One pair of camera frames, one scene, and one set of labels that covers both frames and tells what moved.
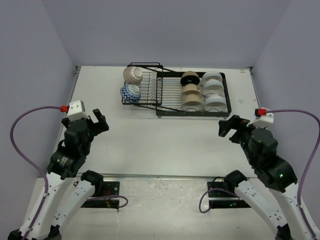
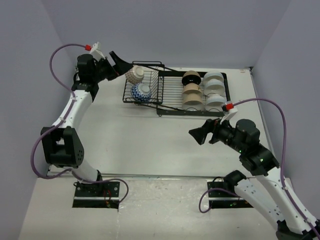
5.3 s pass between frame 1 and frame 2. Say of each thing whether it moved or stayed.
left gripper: moved
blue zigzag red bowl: moved
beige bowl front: stayed
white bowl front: stayed
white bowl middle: stayed
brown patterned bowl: stayed
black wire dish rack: stayed
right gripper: moved
